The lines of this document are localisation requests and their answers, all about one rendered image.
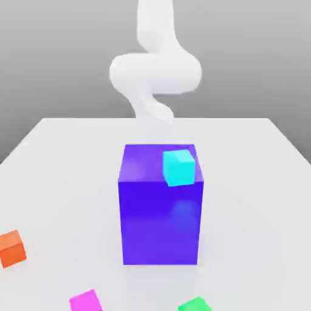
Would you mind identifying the small green cube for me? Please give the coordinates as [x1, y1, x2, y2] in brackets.
[177, 296, 213, 311]

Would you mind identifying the large purple box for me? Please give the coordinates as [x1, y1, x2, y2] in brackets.
[117, 143, 205, 266]

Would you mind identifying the small cyan cube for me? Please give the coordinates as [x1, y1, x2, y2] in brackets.
[162, 149, 196, 188]

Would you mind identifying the small orange cube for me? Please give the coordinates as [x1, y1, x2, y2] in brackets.
[0, 230, 28, 269]

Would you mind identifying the small magenta cube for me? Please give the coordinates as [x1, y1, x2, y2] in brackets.
[69, 288, 103, 311]

